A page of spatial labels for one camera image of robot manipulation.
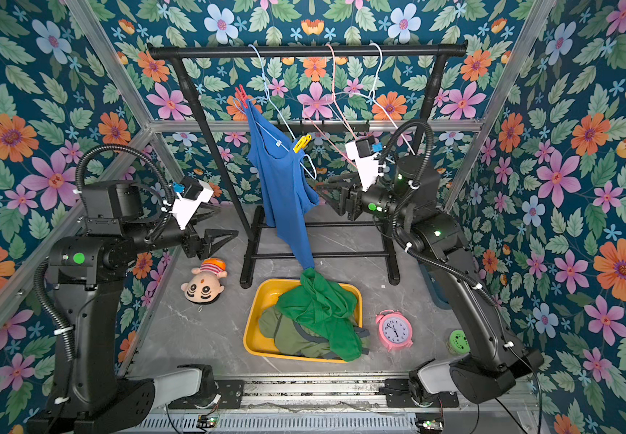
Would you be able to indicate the blue tank top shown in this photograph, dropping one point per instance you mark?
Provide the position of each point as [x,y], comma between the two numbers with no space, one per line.
[287,197]

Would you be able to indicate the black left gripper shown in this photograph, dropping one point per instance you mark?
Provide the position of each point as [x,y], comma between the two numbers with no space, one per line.
[202,247]

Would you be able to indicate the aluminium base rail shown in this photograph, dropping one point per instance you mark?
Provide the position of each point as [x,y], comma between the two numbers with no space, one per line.
[363,392]

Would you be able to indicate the pink alarm clock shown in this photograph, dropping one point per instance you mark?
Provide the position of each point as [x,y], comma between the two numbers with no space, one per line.
[394,330]

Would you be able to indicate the pink wire hanger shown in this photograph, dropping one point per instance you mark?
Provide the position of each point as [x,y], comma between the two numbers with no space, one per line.
[330,99]

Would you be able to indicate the yellow plastic tray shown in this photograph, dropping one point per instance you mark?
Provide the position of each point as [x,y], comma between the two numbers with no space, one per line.
[267,296]

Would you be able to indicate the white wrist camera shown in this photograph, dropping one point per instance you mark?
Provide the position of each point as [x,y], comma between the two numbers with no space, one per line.
[365,153]
[190,194]

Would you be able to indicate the pink clothespin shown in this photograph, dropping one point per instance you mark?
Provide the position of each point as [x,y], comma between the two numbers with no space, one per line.
[242,97]

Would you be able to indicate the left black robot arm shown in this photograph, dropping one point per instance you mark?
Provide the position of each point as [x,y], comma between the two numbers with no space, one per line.
[79,286]

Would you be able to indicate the olive green tank top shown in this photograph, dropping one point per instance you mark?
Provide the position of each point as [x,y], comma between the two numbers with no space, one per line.
[291,339]

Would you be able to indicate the dark teal plastic bin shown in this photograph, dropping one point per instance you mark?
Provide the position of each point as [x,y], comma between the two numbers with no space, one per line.
[435,290]

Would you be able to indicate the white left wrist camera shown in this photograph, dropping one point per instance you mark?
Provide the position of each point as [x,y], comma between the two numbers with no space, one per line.
[190,194]

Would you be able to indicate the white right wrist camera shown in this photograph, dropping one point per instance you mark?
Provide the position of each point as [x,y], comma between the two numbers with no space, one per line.
[365,153]

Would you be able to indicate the black clothes rack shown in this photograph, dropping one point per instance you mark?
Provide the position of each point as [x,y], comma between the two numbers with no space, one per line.
[176,56]

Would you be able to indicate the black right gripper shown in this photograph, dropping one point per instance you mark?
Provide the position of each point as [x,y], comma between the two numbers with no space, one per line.
[352,202]

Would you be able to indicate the plush doll toy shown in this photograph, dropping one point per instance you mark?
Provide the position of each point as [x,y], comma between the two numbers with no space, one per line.
[206,286]

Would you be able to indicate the light blue wire hanger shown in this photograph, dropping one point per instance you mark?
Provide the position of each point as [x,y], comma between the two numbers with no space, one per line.
[294,138]

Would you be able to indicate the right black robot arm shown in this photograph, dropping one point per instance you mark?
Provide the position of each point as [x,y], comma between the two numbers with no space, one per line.
[397,184]

